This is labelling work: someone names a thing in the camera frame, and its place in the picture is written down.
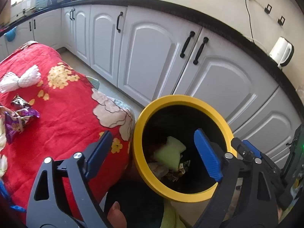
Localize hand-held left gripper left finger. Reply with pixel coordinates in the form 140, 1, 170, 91
26, 131, 113, 228

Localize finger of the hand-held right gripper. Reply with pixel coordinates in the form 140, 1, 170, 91
231, 137, 256, 163
243, 140, 263, 159

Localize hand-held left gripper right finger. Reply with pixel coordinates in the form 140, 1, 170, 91
193, 128, 278, 228

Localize printed wrapper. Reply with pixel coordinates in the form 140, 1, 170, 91
166, 159, 192, 182

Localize green foam fruit net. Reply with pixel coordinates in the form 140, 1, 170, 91
153, 136, 187, 171

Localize yellow rimmed trash bin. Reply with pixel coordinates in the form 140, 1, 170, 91
132, 95, 238, 202

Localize purple foil wrapper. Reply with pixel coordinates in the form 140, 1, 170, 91
0, 106, 40, 144

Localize dark foil snack wrapper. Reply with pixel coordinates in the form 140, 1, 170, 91
11, 95, 32, 108

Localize blue plastic glove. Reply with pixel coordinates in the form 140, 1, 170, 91
0, 179, 25, 213

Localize white foam fruit net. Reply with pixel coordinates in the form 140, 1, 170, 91
0, 65, 42, 93

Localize person's left hand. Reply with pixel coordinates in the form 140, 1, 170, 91
107, 201, 127, 228

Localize red floral blanket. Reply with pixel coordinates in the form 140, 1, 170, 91
0, 40, 136, 224

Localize person's dark green garment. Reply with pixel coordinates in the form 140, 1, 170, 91
104, 183, 165, 228

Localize person's yellow-green garment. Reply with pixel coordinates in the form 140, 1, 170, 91
160, 201, 193, 228

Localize white electric kettle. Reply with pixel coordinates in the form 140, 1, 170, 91
269, 37, 294, 69

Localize white lower kitchen cabinets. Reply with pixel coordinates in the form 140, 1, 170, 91
0, 3, 304, 162

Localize blue hanging plastic bin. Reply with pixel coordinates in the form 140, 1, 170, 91
3, 26, 17, 42

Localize black kitchen countertop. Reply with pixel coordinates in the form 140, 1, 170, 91
0, 0, 304, 114

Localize black power cable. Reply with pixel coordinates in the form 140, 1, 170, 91
245, 0, 254, 44

